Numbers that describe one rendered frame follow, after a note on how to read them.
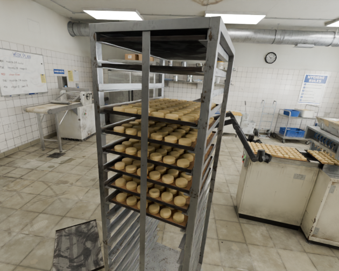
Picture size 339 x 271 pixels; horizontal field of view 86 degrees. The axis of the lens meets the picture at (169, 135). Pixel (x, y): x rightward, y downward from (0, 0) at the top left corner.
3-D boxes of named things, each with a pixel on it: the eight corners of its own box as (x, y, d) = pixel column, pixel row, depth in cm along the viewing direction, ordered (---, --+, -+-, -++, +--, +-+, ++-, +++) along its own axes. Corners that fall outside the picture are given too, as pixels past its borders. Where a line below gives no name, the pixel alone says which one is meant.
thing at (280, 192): (288, 213, 246) (308, 151, 219) (298, 232, 214) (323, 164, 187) (234, 201, 261) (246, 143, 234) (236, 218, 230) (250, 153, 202)
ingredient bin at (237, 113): (220, 136, 565) (224, 112, 541) (218, 130, 625) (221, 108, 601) (238, 138, 557) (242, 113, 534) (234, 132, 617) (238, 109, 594)
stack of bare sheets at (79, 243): (104, 267, 162) (104, 265, 161) (51, 289, 144) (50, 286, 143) (96, 221, 212) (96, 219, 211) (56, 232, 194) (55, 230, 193)
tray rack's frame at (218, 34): (151, 248, 179) (159, 50, 124) (203, 271, 161) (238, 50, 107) (106, 326, 122) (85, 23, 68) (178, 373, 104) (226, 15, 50)
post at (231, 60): (198, 262, 160) (230, 50, 108) (202, 263, 159) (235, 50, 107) (198, 265, 157) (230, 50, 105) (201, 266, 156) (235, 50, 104)
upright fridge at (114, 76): (158, 125, 644) (161, 63, 582) (153, 133, 559) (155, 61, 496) (120, 122, 658) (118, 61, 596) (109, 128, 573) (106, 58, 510)
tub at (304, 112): (303, 114, 559) (304, 108, 553) (314, 118, 518) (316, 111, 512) (291, 114, 558) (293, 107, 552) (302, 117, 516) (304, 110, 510)
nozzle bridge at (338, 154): (328, 154, 231) (337, 128, 221) (373, 184, 164) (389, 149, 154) (299, 150, 238) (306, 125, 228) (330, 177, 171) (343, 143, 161)
